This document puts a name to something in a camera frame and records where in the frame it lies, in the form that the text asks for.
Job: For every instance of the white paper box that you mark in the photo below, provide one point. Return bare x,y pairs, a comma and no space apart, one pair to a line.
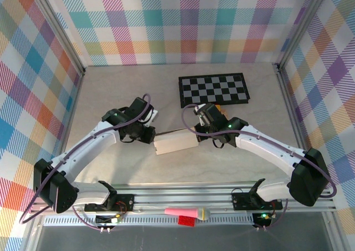
176,145

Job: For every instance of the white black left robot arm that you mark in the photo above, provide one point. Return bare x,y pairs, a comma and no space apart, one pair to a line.
88,142

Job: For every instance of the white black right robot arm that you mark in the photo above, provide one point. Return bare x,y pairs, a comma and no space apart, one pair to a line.
266,145

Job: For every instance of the yellow red toy block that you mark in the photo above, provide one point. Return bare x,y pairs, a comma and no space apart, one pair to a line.
218,107

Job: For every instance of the black grey chessboard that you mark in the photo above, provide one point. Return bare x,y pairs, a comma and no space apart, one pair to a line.
213,90

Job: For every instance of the pink toy microphone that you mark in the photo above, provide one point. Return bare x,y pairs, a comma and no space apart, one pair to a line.
183,212

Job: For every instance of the small black controller board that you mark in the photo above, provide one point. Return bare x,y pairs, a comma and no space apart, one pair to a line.
262,219
106,220

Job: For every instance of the red toy brick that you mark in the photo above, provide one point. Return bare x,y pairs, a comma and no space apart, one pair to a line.
186,221

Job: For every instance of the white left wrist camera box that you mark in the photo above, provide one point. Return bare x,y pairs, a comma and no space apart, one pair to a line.
152,115

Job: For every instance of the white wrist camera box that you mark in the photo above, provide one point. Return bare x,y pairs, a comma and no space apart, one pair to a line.
152,115
200,113

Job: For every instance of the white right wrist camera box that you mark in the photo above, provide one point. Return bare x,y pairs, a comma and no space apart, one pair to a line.
200,113

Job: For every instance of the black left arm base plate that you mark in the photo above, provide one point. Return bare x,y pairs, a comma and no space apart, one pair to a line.
124,201

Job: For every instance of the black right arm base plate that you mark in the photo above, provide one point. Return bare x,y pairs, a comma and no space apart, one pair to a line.
241,201

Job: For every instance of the aluminium table side rail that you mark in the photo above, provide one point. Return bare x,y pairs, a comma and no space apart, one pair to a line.
294,117

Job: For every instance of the aluminium mounting rail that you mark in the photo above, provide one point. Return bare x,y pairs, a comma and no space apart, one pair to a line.
180,196

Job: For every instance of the aluminium frame post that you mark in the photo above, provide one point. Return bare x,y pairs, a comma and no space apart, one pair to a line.
301,26
59,31

